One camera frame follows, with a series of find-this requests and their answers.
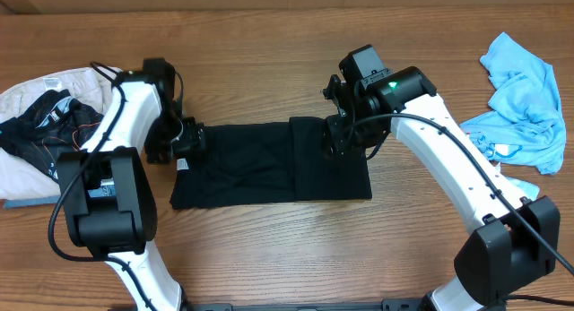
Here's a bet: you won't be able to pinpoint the black shirt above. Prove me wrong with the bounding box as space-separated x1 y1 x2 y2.
170 117 372 210

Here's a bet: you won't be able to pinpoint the light blue shirt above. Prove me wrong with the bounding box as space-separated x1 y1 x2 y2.
460 32 567 175

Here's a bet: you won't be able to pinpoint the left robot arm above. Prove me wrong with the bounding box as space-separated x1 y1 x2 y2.
48 58 206 310

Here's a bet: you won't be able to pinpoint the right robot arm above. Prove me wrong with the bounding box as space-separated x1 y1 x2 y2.
323 45 561 310

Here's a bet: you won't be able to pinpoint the black patterned shorts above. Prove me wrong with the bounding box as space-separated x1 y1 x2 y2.
1 90 103 181

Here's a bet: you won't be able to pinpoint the blue denim garment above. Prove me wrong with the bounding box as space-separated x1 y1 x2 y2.
4 196 59 209

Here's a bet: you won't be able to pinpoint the beige folded garment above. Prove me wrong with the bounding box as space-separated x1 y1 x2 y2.
1 67 112 200

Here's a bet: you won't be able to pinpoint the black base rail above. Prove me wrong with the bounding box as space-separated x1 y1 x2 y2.
182 298 436 311

